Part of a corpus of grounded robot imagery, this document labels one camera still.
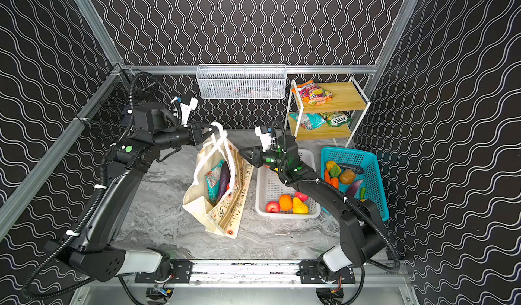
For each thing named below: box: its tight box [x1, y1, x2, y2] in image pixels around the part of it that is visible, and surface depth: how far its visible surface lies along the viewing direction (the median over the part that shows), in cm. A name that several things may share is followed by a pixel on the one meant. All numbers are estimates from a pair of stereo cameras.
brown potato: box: [339, 168, 356, 185], surface depth 98 cm
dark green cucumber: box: [337, 163, 364, 175], surface depth 102 cm
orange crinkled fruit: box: [279, 194, 294, 211], surface depth 88 cm
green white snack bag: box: [321, 111, 352, 128], surface depth 102 cm
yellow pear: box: [292, 196, 309, 215], surface depth 87 cm
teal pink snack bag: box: [204, 159, 225, 204], surface depth 85 cm
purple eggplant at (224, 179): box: [217, 160, 231, 203], surface depth 87 cm
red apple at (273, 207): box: [265, 200, 281, 213], surface depth 87 cm
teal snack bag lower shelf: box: [289, 112, 327, 131], surface depth 102 cm
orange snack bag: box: [291, 79, 334, 107], surface depth 86 cm
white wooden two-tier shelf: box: [283, 77, 371, 149], surface depth 90 cm
